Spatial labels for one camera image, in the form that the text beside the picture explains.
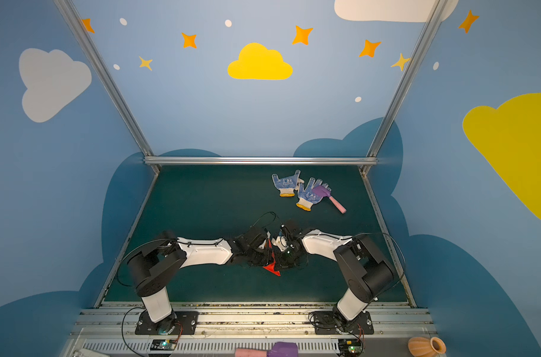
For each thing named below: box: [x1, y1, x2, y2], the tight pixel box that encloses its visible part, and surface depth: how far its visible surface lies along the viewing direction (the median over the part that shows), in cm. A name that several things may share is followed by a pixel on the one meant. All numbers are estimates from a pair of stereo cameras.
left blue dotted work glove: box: [271, 169, 305, 198], surface depth 117 cm
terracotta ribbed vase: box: [407, 336, 447, 357], surface depth 63 cm
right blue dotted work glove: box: [295, 177, 332, 212], surface depth 113 cm
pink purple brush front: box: [234, 341, 299, 357], surface depth 70 cm
